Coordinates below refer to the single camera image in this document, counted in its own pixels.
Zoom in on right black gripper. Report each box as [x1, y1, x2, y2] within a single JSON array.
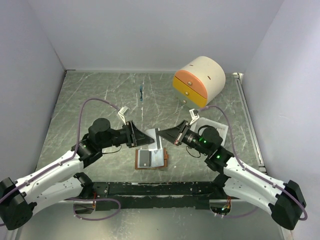
[[157, 119, 209, 156]]

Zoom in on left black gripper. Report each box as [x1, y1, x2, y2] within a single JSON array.
[[99, 120, 155, 149]]

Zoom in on white credit card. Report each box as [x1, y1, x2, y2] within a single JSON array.
[[146, 128, 163, 151]]

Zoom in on black credit card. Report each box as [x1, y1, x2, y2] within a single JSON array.
[[139, 149, 151, 168]]

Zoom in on brown leather card holder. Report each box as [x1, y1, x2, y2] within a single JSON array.
[[135, 148, 169, 170]]

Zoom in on white plastic card tray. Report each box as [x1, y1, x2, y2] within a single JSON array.
[[191, 117, 229, 146]]

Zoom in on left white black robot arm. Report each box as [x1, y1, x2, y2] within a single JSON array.
[[0, 118, 155, 231]]

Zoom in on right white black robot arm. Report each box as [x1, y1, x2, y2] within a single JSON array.
[[157, 120, 306, 230]]

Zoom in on blue mark on table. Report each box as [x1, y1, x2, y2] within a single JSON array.
[[139, 85, 144, 102]]

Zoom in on cream mini drawer cabinet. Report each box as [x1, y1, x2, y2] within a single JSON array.
[[172, 56, 226, 109]]

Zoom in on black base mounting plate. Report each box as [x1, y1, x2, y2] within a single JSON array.
[[75, 181, 227, 211]]

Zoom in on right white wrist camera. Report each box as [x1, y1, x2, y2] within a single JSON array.
[[189, 109, 200, 126]]

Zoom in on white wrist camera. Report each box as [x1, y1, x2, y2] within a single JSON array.
[[116, 106, 129, 124], [189, 109, 200, 126]]

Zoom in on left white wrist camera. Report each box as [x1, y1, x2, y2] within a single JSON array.
[[116, 106, 129, 124]]

